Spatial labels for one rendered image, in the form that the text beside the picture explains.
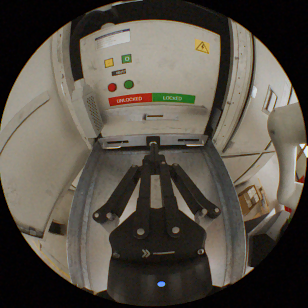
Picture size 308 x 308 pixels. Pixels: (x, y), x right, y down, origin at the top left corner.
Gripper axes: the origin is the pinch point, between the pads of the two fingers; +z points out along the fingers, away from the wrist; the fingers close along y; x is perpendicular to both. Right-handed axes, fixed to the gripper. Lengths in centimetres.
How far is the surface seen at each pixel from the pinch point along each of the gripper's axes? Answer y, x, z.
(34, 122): -41.1, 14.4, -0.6
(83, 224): -26.1, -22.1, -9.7
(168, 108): 5.1, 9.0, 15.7
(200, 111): 17.0, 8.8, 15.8
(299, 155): 790, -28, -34
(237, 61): 29.7, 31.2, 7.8
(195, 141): 20.5, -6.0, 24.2
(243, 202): 123, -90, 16
